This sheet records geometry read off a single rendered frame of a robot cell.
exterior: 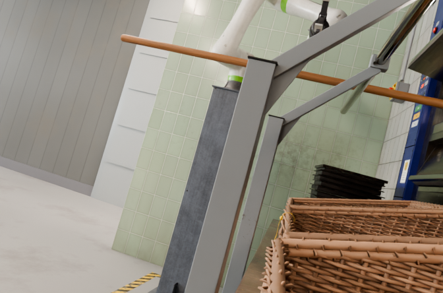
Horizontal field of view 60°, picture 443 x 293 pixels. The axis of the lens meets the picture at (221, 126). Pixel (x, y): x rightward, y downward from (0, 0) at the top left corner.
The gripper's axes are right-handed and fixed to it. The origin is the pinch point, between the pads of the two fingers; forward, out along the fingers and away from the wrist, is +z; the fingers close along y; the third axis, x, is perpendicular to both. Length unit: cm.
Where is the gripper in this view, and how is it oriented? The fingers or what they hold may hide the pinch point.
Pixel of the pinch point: (322, 9)
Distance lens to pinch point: 163.0
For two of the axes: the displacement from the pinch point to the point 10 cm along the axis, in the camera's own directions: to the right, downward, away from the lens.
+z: -1.9, -1.4, -9.7
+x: -9.4, -2.4, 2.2
